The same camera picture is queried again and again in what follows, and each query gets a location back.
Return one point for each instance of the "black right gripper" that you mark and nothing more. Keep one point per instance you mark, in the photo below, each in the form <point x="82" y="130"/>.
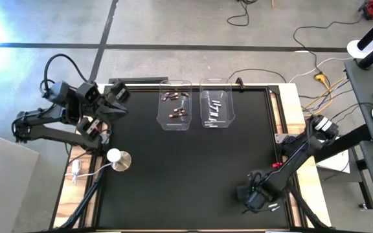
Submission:
<point x="257" y="186"/>

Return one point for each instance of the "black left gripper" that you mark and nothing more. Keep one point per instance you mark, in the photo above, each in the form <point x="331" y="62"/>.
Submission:
<point x="108" y="111"/>

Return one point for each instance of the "clear plastic bin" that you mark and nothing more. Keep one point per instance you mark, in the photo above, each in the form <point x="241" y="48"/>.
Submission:
<point x="165" y="124"/>
<point x="227" y="123"/>

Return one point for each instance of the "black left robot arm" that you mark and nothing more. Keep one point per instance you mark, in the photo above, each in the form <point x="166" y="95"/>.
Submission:
<point x="60" y="137"/>

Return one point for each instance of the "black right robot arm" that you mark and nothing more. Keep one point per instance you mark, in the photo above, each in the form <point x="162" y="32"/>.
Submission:
<point x="290" y="165"/>

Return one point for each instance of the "small red tag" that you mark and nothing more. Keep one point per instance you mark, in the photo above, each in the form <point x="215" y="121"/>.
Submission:
<point x="276" y="165"/>

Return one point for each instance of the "white globe lamp brass base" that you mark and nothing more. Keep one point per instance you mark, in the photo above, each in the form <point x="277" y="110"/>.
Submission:
<point x="125" y="160"/>

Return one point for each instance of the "white power adapter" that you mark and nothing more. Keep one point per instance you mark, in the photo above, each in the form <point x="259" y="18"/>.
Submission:
<point x="76" y="165"/>

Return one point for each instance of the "white box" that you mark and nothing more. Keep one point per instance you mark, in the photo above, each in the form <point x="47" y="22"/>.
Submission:
<point x="335" y="163"/>

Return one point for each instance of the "black table mat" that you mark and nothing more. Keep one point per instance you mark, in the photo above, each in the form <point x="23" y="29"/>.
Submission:
<point x="173" y="187"/>

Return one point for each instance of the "black table support bar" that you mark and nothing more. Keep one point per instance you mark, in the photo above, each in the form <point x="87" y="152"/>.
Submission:
<point x="351" y="139"/>

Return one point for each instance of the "black clamp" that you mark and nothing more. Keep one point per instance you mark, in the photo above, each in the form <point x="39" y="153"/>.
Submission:
<point x="239" y="82"/>

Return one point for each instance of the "yellow power plug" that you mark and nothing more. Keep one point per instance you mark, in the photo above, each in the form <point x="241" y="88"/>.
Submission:
<point x="319" y="77"/>

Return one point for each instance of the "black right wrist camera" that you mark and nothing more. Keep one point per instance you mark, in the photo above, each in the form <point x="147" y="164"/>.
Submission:
<point x="254" y="200"/>

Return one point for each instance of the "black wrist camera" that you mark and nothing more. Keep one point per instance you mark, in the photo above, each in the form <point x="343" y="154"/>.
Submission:
<point x="254" y="200"/>
<point x="87" y="93"/>

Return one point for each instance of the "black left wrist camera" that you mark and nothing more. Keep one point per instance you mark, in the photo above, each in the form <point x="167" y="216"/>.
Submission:
<point x="87" y="93"/>

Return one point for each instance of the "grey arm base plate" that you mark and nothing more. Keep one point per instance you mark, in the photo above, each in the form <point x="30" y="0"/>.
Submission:
<point x="282" y="138"/>
<point x="105" y="137"/>

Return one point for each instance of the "white stand with black post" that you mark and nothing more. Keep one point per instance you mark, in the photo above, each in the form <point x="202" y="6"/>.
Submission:
<point x="356" y="48"/>

